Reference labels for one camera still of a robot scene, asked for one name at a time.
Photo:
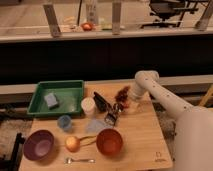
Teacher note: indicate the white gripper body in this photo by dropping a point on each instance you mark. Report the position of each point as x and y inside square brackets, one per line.
[135, 100]

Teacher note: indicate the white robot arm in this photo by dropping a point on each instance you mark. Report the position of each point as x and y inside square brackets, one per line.
[193, 142]

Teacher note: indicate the red bowl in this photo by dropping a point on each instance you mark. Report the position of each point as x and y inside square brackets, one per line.
[109, 142]

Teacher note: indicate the purple bowl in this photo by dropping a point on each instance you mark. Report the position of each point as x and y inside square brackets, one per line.
[38, 145]

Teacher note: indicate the brown pinecone brush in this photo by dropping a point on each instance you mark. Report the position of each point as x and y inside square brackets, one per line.
[122, 94]

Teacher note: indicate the white cup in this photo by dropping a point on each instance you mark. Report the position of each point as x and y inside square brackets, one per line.
[88, 105]

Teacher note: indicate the clear plastic lid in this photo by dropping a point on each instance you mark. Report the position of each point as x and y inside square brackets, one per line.
[94, 126]

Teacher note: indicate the gold spoon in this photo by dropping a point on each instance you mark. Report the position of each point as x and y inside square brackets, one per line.
[88, 140]

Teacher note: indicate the blue plastic cup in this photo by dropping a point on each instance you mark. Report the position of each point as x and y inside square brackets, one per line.
[64, 122]

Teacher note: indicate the yellow onion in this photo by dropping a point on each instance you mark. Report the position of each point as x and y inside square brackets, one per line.
[72, 143]

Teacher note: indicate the green plastic tray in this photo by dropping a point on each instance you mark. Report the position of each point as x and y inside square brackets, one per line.
[69, 94]

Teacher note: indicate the blue sponge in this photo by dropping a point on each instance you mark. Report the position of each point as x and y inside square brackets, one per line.
[51, 100]

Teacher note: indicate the red apple background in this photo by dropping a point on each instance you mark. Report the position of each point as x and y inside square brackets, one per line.
[87, 26]

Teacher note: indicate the silver fork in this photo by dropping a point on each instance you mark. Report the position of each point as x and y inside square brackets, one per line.
[71, 160]

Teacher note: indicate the black office chair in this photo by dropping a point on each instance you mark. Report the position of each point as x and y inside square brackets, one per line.
[165, 9]

